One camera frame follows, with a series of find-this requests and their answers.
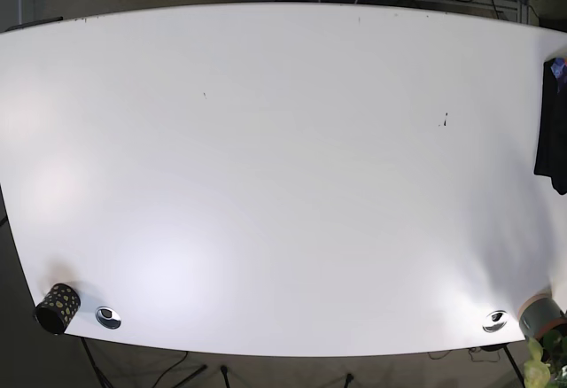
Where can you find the black gold-dotted cup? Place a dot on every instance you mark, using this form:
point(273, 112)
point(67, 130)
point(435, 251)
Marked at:
point(57, 309)

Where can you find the green potted plant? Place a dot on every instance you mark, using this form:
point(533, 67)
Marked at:
point(546, 367)

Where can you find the right silver table grommet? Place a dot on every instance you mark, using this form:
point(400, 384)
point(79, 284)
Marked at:
point(495, 321)

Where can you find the silver table grommet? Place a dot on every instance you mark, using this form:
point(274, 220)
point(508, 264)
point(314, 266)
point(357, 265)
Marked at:
point(495, 321)
point(108, 318)

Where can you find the grey flower pot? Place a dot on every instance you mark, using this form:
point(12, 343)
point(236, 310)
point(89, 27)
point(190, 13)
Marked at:
point(539, 315)

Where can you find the left silver table grommet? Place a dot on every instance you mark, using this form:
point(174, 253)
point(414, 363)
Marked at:
point(108, 318)

